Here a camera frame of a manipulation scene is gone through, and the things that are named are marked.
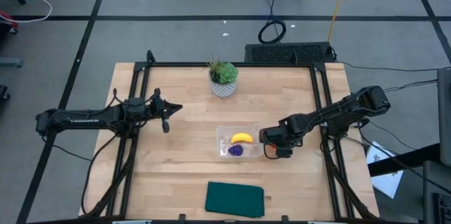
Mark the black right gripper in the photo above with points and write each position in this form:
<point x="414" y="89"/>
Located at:
<point x="289" y="130"/>

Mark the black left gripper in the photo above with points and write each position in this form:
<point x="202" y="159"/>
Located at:
<point x="160" y="109"/>

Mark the yellow toy banana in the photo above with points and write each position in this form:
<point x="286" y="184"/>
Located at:
<point x="242" y="138"/>

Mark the purple toy grapes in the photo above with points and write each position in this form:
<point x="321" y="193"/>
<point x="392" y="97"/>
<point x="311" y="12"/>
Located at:
<point x="235" y="150"/>

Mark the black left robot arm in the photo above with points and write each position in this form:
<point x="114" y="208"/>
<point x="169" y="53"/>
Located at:
<point x="88" y="120"/>

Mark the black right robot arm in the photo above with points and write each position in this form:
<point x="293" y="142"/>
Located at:
<point x="338" y="111"/>

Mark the artificial plant in patterned pot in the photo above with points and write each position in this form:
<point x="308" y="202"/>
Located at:
<point x="222" y="83"/>

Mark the clear plastic container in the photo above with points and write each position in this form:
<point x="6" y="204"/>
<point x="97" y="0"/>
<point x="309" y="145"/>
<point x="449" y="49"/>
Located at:
<point x="223" y="139"/>

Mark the black computer case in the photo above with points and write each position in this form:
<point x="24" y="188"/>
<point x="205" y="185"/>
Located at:
<point x="289" y="53"/>

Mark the dark green cloth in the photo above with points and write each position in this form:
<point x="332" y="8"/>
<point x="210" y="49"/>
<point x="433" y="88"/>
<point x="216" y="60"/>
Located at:
<point x="234" y="199"/>

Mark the white paper sheet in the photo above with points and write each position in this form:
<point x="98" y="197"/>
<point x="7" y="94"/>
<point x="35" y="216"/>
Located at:
<point x="385" y="181"/>

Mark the black beam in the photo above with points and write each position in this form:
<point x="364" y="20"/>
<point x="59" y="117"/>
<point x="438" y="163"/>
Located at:
<point x="405" y="160"/>

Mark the dark desk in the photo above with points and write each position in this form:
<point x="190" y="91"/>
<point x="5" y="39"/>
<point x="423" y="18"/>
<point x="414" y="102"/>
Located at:
<point x="437" y="180"/>

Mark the grey panel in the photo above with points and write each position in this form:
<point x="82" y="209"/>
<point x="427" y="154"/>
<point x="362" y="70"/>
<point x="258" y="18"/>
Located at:
<point x="444" y="118"/>

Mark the black keyboard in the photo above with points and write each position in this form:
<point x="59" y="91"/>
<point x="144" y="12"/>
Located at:
<point x="443" y="210"/>

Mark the black aluminium table frame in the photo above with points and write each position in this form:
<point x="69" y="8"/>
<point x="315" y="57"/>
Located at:
<point x="229" y="65"/>

